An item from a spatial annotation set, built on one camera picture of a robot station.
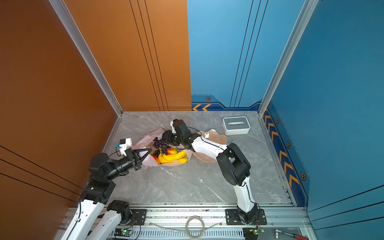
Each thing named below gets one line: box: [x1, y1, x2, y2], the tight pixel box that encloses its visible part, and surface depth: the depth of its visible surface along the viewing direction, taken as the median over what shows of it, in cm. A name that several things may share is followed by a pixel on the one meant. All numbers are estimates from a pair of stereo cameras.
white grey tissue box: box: [222, 116, 251, 136], surface depth 108 cm
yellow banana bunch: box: [158, 148, 189, 165], surface depth 89 cm
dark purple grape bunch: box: [152, 137, 170, 155], surface depth 88 cm
